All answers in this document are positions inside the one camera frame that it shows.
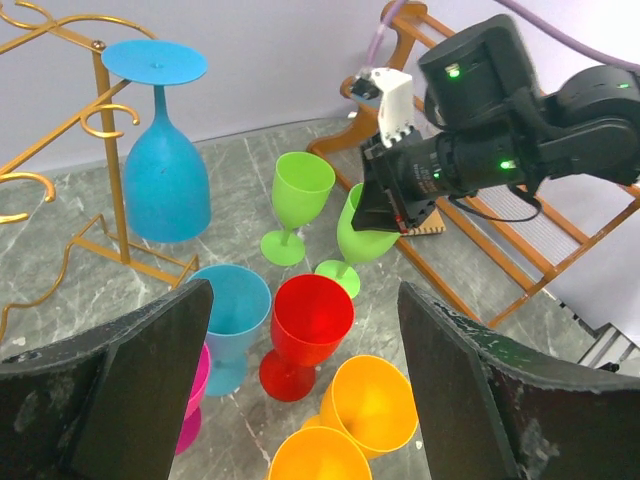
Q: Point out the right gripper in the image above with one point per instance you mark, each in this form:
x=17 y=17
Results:
x=399 y=188

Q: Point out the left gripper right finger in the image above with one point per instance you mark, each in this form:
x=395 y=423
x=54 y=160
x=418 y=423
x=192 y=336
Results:
x=492 y=408

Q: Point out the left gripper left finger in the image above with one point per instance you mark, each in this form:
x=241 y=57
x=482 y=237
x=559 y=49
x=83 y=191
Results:
x=109 y=402

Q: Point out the green wine glass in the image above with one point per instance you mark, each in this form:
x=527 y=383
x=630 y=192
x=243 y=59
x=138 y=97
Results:
x=301 y=186
x=356 y=246

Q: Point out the light blue wine glass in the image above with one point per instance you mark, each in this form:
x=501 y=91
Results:
x=242 y=302

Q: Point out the dark blue wine glass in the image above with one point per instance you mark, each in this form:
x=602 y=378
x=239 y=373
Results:
x=165 y=180

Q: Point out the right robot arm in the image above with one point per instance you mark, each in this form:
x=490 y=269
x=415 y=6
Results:
x=495 y=128

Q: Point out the magenta wine glass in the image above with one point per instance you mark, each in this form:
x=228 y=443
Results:
x=192 y=419

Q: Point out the right orange wine glass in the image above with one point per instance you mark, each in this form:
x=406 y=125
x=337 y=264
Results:
x=372 y=402

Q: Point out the orange wine glass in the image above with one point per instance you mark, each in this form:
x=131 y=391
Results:
x=372 y=402
x=319 y=453

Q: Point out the orange wooden tiered rack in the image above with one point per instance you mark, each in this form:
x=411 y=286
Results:
x=404 y=17

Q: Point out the red wine glass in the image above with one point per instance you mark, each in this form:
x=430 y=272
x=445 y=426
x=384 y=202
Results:
x=311 y=315

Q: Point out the left orange wine glass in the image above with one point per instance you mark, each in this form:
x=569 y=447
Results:
x=319 y=453

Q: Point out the brown spiral notebook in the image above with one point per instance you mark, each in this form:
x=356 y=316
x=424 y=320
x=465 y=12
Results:
x=432 y=225

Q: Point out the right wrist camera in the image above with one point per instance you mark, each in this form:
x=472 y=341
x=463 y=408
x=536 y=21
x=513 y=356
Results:
x=391 y=92

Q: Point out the gold wire glass rack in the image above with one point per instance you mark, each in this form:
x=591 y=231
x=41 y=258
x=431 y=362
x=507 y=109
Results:
x=97 y=120

